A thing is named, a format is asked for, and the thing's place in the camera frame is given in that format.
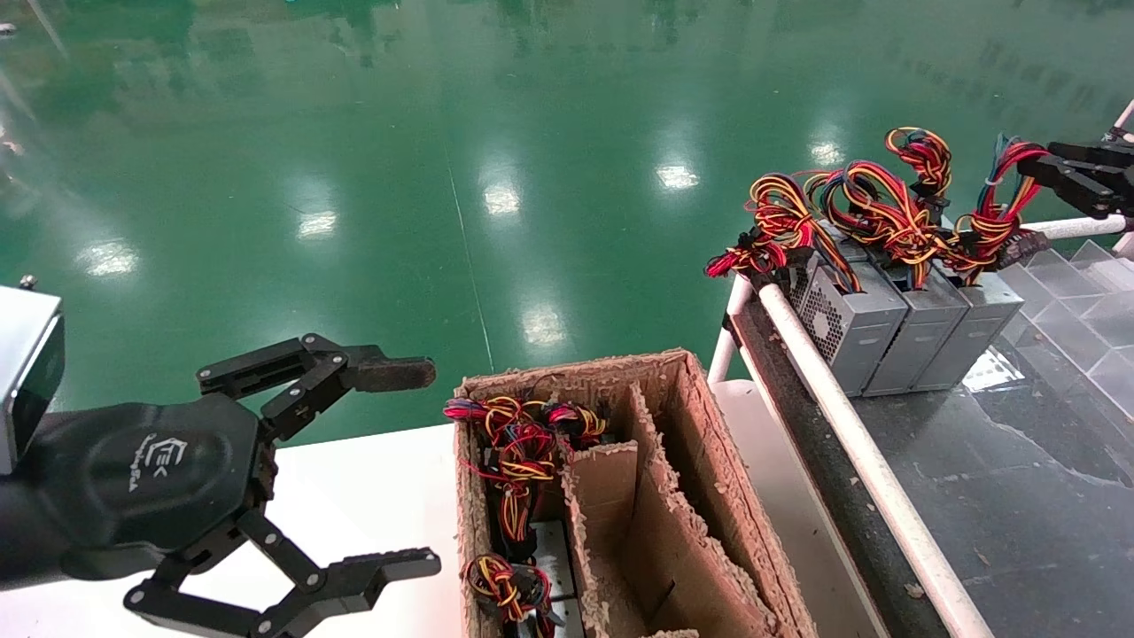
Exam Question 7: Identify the left gripper worn-pad finger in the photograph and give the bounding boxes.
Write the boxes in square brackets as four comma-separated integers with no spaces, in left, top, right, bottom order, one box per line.
[197,334,437,440]

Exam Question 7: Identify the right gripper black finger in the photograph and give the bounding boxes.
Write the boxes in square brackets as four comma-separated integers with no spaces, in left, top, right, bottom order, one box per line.
[1048,140,1134,171]
[1030,158,1134,221]

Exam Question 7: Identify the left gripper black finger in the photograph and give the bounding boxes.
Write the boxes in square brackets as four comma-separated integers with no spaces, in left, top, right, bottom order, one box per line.
[124,505,442,638]

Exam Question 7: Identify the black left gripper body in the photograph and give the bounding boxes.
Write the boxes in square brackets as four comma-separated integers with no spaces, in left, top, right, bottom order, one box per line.
[22,393,276,579]

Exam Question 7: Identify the grey power supply coloured wires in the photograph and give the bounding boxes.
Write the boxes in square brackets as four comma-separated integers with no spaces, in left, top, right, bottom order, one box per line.
[806,127,972,398]
[463,554,586,638]
[443,396,609,605]
[913,133,1055,393]

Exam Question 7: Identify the white pipe black end cap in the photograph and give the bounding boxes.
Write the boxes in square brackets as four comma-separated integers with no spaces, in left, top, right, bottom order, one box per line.
[1019,215,1134,245]

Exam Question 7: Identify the clear acrylic divider rack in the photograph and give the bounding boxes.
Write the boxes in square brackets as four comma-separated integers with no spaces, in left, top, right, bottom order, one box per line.
[992,241,1134,424]

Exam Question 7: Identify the short cardboard divider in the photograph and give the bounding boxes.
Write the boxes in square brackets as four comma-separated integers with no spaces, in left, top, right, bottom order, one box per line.
[560,440,641,638]

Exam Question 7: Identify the grey power supply fan grille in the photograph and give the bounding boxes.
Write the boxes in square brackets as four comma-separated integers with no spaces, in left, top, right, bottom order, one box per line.
[704,171,910,398]

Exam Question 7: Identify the brown cardboard box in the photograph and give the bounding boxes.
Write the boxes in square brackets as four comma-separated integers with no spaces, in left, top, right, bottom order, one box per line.
[452,348,820,638]

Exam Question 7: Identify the long cardboard divider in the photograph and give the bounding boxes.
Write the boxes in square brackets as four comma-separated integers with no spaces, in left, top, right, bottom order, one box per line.
[627,381,782,638]

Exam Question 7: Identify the short white rack leg pipe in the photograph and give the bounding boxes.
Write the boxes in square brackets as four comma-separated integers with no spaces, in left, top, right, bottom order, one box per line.
[707,275,754,385]

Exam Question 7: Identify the long white rack pipe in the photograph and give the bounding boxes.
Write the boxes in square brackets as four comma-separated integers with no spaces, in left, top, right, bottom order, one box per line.
[757,282,996,638]

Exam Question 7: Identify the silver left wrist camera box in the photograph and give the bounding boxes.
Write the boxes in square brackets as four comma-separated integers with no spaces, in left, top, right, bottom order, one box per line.
[0,282,66,476]

